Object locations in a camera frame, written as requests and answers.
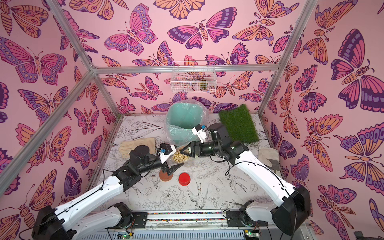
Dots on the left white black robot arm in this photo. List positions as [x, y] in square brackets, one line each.
[74, 220]

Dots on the brown jar lid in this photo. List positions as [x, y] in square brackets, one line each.
[165, 177]

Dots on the green artificial grass mat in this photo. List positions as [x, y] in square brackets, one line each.
[240, 125]

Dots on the right beige cloth glove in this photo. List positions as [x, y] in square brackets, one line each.
[269, 157]

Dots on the red jar lid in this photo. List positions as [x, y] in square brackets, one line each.
[184, 179]

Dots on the clear plastic bin liner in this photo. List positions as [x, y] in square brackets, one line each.
[171, 132]

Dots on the left beige cloth glove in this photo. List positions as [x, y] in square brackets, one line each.
[125, 147]

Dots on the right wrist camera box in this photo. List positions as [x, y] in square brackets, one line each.
[200, 132]

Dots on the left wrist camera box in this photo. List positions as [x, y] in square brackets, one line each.
[166, 151]

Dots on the green object in basket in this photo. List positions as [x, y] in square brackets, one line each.
[202, 85]

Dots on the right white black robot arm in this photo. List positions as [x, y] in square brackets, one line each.
[291, 205]

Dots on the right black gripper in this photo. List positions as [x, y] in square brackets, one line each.
[196, 148]

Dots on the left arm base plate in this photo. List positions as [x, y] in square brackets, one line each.
[136, 220]

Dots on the white wire wall basket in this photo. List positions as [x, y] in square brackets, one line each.
[186, 74]

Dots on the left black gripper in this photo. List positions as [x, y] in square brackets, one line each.
[173, 168]

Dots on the beige cloth glove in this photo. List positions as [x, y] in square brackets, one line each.
[269, 157]
[125, 147]

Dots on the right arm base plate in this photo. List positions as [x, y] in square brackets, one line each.
[237, 218]

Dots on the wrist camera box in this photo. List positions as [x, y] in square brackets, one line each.
[166, 151]
[200, 132]

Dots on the mint green trash bin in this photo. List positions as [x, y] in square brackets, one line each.
[183, 115]

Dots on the red lid peanut jar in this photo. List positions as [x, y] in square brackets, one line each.
[190, 161]

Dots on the green lid peanut jar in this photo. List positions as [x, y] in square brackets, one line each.
[179, 158]

